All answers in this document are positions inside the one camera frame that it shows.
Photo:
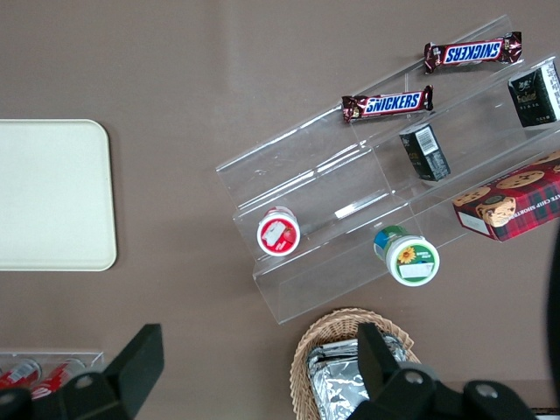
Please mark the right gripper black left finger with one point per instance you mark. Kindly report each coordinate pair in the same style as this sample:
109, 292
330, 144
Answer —
140, 363

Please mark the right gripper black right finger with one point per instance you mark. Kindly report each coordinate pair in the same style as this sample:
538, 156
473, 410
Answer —
376, 359

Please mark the light wicker basket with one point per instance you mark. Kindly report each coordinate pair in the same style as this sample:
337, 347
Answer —
324, 328

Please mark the beige plastic tray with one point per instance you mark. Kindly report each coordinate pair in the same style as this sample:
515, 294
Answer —
52, 194

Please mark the clear acrylic bottle rack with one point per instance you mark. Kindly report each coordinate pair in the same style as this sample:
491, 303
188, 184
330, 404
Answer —
94, 356

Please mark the silver foil packets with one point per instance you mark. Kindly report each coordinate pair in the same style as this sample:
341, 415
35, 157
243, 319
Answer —
337, 385

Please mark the red cola bottle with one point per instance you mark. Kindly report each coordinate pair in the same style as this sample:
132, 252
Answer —
57, 377
17, 374

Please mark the green lid yogurt cup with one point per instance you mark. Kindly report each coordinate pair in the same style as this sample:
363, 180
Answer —
411, 260

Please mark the red lid yogurt cup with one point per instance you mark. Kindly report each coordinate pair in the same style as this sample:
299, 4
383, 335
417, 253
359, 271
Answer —
278, 234

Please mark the clear acrylic stepped shelf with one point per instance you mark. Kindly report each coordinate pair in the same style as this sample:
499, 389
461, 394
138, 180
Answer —
315, 175

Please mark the red tartan cookie box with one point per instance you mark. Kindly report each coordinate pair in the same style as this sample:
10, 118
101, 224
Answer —
512, 205

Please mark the small black box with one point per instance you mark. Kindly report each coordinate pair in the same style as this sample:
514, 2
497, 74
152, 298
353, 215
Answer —
426, 153
536, 94

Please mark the Snickers chocolate bar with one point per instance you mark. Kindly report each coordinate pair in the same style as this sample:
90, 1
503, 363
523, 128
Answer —
389, 104
472, 53

